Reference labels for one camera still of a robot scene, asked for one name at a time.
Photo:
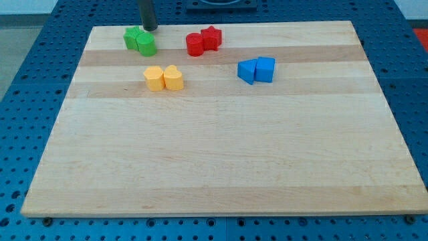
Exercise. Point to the green star block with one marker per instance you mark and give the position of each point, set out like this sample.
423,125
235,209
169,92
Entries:
130,36

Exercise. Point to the red star block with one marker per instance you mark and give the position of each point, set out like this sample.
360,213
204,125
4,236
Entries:
212,38

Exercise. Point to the yellow heart block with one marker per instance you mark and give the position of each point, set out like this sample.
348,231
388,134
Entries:
173,78

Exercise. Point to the wooden board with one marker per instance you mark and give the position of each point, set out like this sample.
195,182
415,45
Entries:
319,140

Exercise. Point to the blue triangle block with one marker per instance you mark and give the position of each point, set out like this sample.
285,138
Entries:
246,70

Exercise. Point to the blue cube block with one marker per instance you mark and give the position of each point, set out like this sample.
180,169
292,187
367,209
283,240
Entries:
264,70

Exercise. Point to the yellow hexagon block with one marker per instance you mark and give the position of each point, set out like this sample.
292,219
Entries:
154,78

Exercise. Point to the red cylinder block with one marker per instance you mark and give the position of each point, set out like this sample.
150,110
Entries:
195,45

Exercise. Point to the green cylinder block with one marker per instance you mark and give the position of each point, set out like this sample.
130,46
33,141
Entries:
146,44

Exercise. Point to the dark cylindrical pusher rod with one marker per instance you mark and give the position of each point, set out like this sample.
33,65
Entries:
147,14

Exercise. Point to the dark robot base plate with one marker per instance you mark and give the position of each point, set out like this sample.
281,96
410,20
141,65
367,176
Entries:
220,5

